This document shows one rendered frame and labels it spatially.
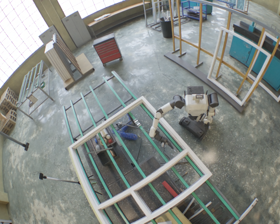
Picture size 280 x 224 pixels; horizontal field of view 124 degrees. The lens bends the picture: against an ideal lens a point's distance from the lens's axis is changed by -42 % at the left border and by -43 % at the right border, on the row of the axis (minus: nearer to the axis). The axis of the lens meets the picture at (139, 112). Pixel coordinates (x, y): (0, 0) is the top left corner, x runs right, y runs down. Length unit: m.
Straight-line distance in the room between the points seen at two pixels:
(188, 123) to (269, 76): 3.10
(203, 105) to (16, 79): 9.03
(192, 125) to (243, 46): 3.04
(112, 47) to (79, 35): 3.70
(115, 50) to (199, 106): 3.44
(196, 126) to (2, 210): 7.22
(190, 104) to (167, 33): 4.18
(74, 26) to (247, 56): 7.54
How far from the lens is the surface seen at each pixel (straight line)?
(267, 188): 3.33
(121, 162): 2.05
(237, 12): 2.81
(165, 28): 5.24
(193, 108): 1.48
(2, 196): 6.40
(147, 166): 1.94
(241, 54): 4.61
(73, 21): 7.48
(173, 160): 1.58
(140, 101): 2.01
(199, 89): 1.58
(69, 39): 7.70
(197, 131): 2.50
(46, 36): 7.52
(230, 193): 2.78
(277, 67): 4.34
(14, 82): 9.23
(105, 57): 4.46
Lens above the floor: 2.49
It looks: 57 degrees down
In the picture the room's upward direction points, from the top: 23 degrees counter-clockwise
